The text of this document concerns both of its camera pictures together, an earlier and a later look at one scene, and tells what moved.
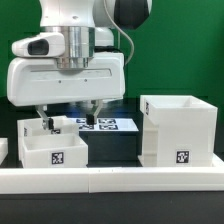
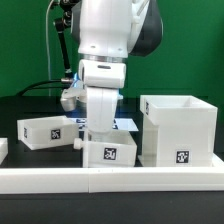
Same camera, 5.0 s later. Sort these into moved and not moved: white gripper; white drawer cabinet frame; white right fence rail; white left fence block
Moved: white gripper
Not moved: white drawer cabinet frame; white right fence rail; white left fence block
